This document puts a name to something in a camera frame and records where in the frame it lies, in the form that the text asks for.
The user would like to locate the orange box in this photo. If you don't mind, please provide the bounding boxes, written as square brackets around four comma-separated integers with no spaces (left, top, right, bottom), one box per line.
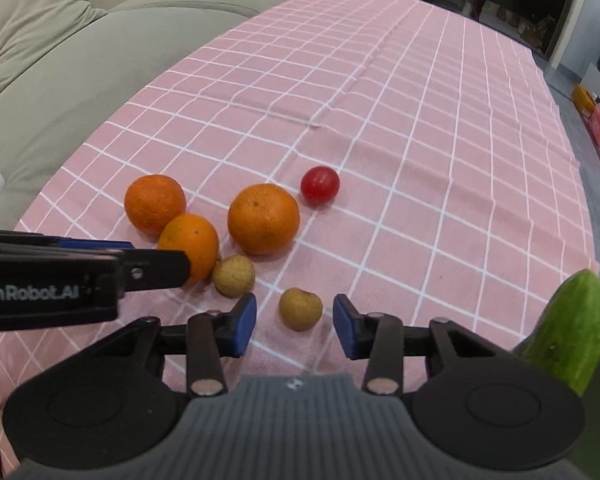
[571,84,596,119]

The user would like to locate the green cucumber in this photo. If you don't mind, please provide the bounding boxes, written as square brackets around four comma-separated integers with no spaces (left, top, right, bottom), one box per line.
[514,269,600,396]

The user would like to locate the brown longan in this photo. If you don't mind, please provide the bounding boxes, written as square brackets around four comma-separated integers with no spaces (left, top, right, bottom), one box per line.
[278,287,324,332]
[211,255,256,298]

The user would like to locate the red cherry tomato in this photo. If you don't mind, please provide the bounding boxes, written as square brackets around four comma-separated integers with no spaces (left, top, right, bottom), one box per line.
[300,166,340,206]

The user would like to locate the pink checked tablecloth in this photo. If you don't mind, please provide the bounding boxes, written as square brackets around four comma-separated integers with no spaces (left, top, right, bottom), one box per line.
[0,0,593,479]

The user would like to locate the large orange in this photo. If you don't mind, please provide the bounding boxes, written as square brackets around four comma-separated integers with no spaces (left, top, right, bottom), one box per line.
[227,183,300,256]

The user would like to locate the beige sofa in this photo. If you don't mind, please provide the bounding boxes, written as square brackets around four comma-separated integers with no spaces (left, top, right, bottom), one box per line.
[0,0,287,230]

